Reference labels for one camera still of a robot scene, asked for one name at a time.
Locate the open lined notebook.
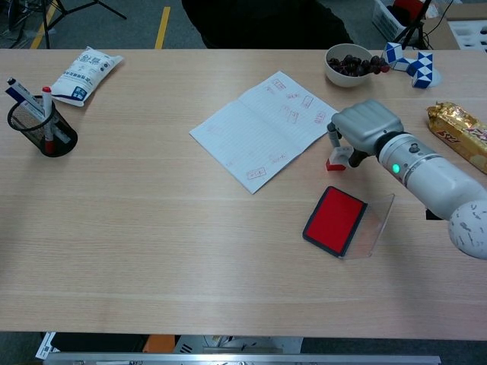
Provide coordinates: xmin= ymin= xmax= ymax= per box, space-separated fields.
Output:
xmin=189 ymin=70 xmax=341 ymax=195

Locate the blue white snake puzzle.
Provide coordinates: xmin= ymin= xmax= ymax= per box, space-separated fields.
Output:
xmin=381 ymin=41 xmax=434 ymax=89

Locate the black tripod with cables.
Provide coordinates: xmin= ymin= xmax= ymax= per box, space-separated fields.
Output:
xmin=391 ymin=0 xmax=434 ymax=50

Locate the red and white stamp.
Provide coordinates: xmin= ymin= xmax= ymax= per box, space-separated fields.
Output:
xmin=325 ymin=146 xmax=352 ymax=173

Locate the white printed label sheet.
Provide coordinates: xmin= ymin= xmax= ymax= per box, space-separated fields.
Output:
xmin=35 ymin=332 xmax=59 ymax=360

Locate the white bag with blue print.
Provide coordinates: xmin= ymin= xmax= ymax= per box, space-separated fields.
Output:
xmin=50 ymin=46 xmax=125 ymax=108

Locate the white foam insert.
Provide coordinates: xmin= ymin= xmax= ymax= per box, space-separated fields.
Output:
xmin=447 ymin=21 xmax=487 ymax=50

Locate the white machine base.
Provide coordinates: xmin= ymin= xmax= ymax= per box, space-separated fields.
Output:
xmin=174 ymin=335 xmax=304 ymax=354

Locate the white marker with red cap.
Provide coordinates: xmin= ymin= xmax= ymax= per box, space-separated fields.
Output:
xmin=40 ymin=86 xmax=56 ymax=154

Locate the orange plastic part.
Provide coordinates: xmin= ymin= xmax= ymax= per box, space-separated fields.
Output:
xmin=143 ymin=334 xmax=177 ymax=354

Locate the red ink pad black case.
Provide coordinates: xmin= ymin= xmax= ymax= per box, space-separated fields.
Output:
xmin=302 ymin=186 xmax=368 ymax=259

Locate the person in black clothing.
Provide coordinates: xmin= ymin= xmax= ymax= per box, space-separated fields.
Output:
xmin=181 ymin=0 xmax=354 ymax=49

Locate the red box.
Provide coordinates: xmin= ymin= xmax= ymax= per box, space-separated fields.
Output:
xmin=393 ymin=0 xmax=424 ymax=16

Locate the aluminium profile rail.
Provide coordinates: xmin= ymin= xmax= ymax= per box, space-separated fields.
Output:
xmin=43 ymin=352 xmax=442 ymax=365

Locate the large brown cardboard box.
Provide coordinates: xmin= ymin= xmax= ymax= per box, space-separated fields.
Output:
xmin=420 ymin=3 xmax=487 ymax=50

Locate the black tripod with thin legs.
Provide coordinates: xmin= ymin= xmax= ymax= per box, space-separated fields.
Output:
xmin=40 ymin=0 xmax=128 ymax=49

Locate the beige round bowl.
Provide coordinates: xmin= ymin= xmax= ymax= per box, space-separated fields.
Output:
xmin=324 ymin=43 xmax=376 ymax=89

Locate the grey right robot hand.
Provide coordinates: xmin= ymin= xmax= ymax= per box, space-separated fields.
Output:
xmin=326 ymin=99 xmax=404 ymax=168

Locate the clear plastic ink pad lid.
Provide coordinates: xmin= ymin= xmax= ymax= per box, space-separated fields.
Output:
xmin=338 ymin=192 xmax=396 ymax=260

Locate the blue white marker black cap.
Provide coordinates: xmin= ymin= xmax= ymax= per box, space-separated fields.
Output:
xmin=5 ymin=78 xmax=46 ymax=119

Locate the white plastic basket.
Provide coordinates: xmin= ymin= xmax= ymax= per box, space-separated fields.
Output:
xmin=371 ymin=0 xmax=410 ymax=39

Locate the black mesh pen holder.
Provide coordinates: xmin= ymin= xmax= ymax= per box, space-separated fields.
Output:
xmin=6 ymin=97 xmax=79 ymax=158

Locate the gold foil snack package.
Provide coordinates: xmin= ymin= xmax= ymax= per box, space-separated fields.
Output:
xmin=425 ymin=100 xmax=487 ymax=174

